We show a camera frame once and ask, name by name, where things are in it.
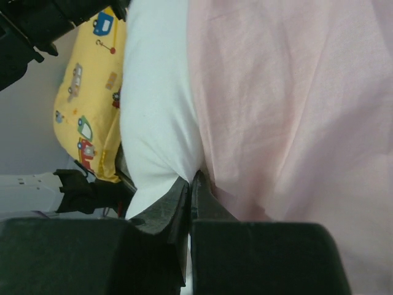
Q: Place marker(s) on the purple princess print pillowcase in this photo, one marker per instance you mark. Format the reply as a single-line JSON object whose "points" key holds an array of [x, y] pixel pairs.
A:
{"points": [[294, 102]]}

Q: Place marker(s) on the white pillow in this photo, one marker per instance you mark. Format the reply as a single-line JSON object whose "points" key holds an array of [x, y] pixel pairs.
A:
{"points": [[159, 127]]}

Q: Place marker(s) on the yellow car print pillow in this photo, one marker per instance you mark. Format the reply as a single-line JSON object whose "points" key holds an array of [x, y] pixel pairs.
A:
{"points": [[87, 105]]}

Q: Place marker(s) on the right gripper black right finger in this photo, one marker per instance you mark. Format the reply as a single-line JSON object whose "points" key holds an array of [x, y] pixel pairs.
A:
{"points": [[237, 257]]}

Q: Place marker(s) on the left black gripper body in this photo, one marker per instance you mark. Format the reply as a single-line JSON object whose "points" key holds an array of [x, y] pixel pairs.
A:
{"points": [[30, 27]]}

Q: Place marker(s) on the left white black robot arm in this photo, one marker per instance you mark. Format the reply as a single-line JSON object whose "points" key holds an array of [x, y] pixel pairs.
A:
{"points": [[61, 191]]}

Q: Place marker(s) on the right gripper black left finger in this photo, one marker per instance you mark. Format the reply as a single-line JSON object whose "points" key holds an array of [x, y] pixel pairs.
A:
{"points": [[145, 255]]}

